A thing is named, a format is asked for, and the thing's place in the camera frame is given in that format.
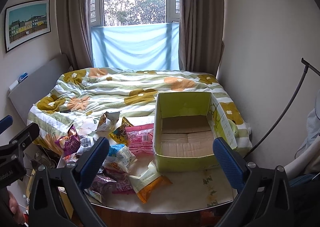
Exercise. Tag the purple chip bag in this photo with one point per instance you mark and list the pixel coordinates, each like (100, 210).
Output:
(69, 143)

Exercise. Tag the floral bed quilt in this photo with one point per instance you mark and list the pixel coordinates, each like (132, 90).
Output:
(84, 95)

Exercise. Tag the left brown curtain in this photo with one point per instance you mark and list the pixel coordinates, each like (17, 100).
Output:
(74, 31)

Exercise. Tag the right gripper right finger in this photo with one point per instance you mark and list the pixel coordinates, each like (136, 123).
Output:
(263, 197)

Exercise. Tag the light blue window cloth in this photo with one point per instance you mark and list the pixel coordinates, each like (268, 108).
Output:
(136, 47)

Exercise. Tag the yellow chocolate snack bag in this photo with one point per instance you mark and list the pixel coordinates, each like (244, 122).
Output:
(119, 135)

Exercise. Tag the silver chip bag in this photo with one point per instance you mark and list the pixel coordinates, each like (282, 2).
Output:
(107, 121)

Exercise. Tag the grey headboard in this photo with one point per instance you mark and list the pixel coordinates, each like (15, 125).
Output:
(37, 85)

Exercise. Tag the blue item on headboard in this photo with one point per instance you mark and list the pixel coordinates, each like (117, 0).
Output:
(22, 77)

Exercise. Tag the silver barcode snack bag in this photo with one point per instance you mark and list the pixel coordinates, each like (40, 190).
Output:
(86, 142)

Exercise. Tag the blue white snack bag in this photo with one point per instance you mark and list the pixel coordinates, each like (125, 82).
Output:
(119, 158)

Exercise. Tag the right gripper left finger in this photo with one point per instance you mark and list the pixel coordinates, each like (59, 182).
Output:
(46, 207)

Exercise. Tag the white orange snack bag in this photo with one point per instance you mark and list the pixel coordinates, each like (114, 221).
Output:
(148, 181)

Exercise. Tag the pink striped snack bag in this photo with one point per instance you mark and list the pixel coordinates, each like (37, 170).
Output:
(140, 139)

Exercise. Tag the right brown curtain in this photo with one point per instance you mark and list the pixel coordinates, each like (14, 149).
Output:
(200, 35)

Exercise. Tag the pink magenta flat packet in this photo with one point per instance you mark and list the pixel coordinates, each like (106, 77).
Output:
(101, 184)

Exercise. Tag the framed houses picture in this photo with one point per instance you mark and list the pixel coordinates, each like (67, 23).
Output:
(25, 21)

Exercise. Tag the brown curtain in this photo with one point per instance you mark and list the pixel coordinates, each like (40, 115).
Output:
(200, 35)
(74, 31)

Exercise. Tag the green cardboard box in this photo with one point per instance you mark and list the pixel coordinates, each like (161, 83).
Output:
(186, 125)

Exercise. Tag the person's left hand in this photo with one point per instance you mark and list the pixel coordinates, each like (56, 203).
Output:
(15, 209)

